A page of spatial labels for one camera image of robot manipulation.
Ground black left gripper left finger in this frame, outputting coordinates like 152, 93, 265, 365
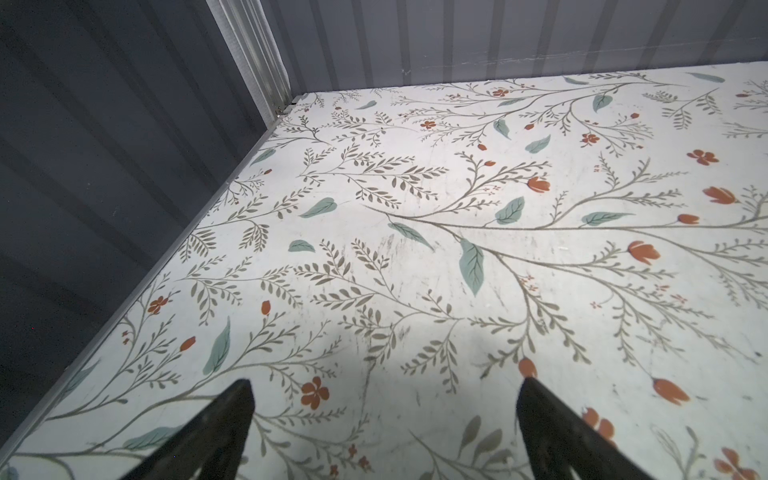
123, 379, 255, 480

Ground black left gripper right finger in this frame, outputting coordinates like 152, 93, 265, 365
516, 378, 650, 480

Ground aluminium frame post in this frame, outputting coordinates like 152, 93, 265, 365
207, 0, 294, 128

